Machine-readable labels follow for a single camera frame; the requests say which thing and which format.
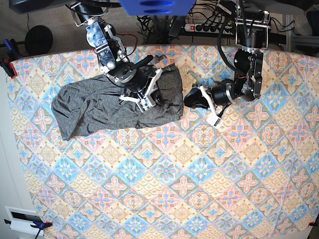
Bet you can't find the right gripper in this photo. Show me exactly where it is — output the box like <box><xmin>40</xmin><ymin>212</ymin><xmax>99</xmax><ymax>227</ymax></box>
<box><xmin>112</xmin><ymin>55</ymin><xmax>164</xmax><ymax>113</ymax></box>

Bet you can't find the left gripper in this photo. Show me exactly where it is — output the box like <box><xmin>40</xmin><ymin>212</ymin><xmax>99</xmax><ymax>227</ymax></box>
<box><xmin>183</xmin><ymin>82</ymin><xmax>235</xmax><ymax>127</ymax></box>

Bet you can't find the grey t-shirt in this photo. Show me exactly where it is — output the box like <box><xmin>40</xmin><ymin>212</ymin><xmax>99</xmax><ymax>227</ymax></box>
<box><xmin>51</xmin><ymin>64</ymin><xmax>184</xmax><ymax>141</ymax></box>

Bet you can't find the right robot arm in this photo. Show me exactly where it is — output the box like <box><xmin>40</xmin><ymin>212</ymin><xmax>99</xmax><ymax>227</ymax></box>
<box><xmin>66</xmin><ymin>0</ymin><xmax>164</xmax><ymax>113</ymax></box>

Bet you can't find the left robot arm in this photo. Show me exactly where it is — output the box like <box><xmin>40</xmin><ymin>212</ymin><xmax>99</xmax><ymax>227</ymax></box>
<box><xmin>184</xmin><ymin>0</ymin><xmax>270</xmax><ymax>126</ymax></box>

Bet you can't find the white power strip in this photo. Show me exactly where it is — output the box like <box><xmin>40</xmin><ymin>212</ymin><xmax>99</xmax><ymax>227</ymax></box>
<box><xmin>184</xmin><ymin>23</ymin><xmax>236</xmax><ymax>35</ymax></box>

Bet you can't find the patterned tablecloth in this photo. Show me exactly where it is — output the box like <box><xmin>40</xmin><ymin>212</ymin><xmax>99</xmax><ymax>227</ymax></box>
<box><xmin>6</xmin><ymin>50</ymin><xmax>319</xmax><ymax>239</ymax></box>

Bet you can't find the black round stool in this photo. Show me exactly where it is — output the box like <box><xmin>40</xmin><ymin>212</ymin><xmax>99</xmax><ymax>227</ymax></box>
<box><xmin>24</xmin><ymin>25</ymin><xmax>53</xmax><ymax>56</ymax></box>

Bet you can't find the red black clamp left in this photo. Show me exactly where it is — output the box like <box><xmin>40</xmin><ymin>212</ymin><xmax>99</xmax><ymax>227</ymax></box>
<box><xmin>0</xmin><ymin>39</ymin><xmax>20</xmax><ymax>79</ymax></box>

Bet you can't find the blue clamp bottom left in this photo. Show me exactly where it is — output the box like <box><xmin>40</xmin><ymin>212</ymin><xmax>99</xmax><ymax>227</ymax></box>
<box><xmin>4</xmin><ymin>219</ymin><xmax>53</xmax><ymax>231</ymax></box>

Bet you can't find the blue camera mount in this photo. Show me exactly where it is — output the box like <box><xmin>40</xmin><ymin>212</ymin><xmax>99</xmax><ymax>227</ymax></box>
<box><xmin>119</xmin><ymin>0</ymin><xmax>196</xmax><ymax>16</ymax></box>

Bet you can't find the white wall outlet box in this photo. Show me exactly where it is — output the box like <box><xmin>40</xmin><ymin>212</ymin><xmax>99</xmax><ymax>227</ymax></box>
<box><xmin>4</xmin><ymin>206</ymin><xmax>42</xmax><ymax>236</ymax></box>

